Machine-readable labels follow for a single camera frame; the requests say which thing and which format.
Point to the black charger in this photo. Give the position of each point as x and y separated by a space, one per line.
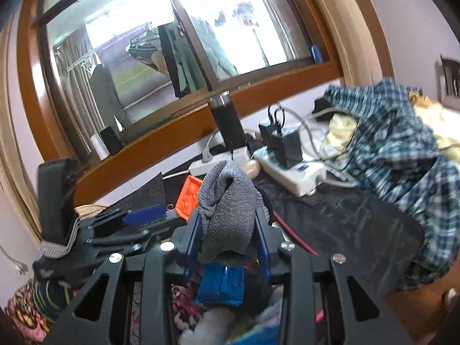
267 129
287 147

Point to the white thread cone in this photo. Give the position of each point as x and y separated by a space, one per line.
99 147

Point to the blue and white snack packet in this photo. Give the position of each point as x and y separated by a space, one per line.
257 332

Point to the dark wooden chair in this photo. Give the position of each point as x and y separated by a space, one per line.
451 75

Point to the black dotted mat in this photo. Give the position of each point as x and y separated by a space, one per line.
341 222

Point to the beige oval object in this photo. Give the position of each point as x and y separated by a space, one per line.
251 168

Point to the black thread cone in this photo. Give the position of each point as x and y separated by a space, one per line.
112 141

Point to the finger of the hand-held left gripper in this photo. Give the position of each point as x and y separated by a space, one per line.
136 240
143 215

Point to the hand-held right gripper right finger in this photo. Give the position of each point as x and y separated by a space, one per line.
262 246

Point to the floral patterned cloth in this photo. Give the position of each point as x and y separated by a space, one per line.
21 318

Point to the small bright orange rubber cube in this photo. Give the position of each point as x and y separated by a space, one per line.
187 197

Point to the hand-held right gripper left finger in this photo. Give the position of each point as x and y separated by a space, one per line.
191 239

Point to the blue plaid shirt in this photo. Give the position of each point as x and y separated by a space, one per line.
395 151

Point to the wooden window frame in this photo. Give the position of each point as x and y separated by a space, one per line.
151 143

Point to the small blue object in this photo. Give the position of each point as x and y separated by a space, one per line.
316 53

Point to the black tumbler with steel rim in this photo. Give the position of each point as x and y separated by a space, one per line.
228 122

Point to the pale yellow cloth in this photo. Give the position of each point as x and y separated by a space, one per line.
438 115

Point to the large white power strip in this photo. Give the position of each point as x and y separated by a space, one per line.
298 179

